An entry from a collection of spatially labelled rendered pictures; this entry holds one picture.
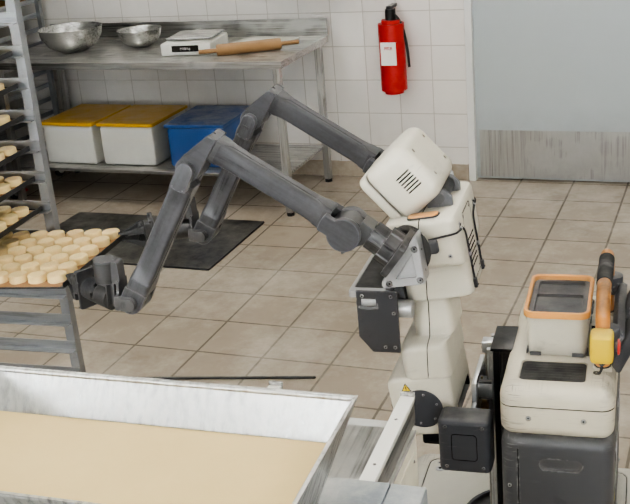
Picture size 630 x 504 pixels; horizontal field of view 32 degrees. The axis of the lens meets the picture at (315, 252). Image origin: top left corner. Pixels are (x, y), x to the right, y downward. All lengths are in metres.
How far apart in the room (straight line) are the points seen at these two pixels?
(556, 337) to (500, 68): 3.87
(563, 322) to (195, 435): 1.28
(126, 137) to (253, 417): 5.16
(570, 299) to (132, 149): 4.26
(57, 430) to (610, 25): 5.00
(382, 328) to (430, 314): 0.12
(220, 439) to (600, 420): 1.22
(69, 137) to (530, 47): 2.76
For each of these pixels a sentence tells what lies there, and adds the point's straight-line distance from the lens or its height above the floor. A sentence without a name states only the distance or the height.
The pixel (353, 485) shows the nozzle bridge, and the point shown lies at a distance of 1.49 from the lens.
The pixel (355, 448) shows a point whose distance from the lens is 2.22.
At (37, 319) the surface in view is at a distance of 3.42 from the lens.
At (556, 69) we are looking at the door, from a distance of 6.27.
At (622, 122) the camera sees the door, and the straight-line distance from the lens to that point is 6.29.
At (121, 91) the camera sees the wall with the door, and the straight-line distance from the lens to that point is 7.25.
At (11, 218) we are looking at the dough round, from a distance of 3.16.
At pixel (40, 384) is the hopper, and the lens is 1.60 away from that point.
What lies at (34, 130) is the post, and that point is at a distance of 3.19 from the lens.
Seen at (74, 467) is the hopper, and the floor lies 1.27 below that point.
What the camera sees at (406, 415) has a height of 0.90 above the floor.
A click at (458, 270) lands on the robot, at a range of 2.57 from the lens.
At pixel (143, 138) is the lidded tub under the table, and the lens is 6.49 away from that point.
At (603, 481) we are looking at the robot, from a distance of 2.57.
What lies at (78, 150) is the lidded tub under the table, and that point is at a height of 0.32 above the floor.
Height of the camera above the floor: 2.00
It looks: 21 degrees down
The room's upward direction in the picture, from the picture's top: 5 degrees counter-clockwise
